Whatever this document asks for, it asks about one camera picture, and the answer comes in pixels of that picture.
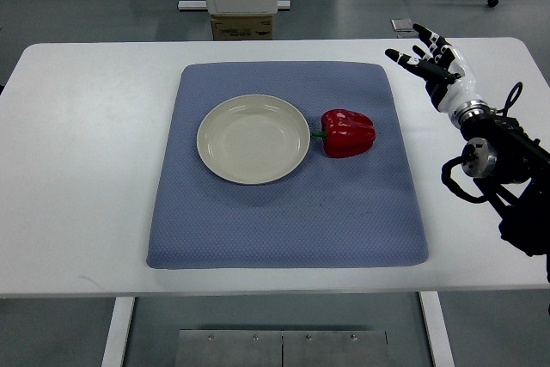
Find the blue quilted mat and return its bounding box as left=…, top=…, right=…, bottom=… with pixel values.
left=147, top=61, right=429, bottom=269

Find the white table leg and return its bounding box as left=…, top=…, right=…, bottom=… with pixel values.
left=101, top=297, right=135, bottom=367
left=419, top=291, right=455, bottom=367

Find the red bell pepper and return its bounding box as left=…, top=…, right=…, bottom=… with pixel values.
left=311, top=109, right=376, bottom=158

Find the cardboard box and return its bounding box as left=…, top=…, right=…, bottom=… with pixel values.
left=211, top=15, right=273, bottom=41

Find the white left table leg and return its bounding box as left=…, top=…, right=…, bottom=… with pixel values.
left=101, top=297, right=135, bottom=367

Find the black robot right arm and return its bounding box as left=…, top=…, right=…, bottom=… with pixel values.
left=441, top=83, right=549, bottom=257

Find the grey floor plate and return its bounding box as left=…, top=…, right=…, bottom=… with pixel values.
left=390, top=18, right=418, bottom=39

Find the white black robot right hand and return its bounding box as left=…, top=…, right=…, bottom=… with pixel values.
left=385, top=23, right=489, bottom=128

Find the white right table leg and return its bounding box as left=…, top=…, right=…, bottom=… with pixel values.
left=419, top=291, right=455, bottom=367

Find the cream round plate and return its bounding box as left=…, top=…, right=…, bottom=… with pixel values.
left=196, top=95, right=310, bottom=185

